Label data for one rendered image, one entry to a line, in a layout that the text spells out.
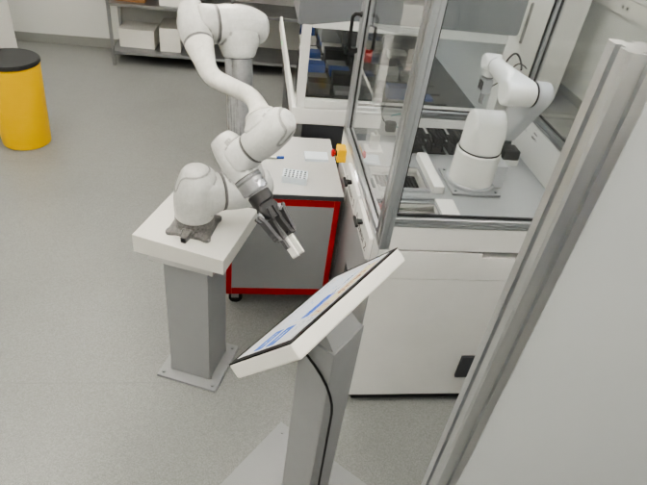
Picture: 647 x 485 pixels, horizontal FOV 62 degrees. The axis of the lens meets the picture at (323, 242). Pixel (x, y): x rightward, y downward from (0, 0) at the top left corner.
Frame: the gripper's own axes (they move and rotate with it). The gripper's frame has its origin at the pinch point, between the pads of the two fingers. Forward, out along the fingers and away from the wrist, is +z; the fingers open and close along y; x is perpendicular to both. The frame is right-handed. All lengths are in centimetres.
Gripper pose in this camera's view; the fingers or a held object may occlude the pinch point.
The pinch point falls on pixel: (293, 245)
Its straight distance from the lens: 172.7
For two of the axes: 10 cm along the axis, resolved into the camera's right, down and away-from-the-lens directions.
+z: 5.5, 8.3, 0.7
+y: 5.6, -4.2, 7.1
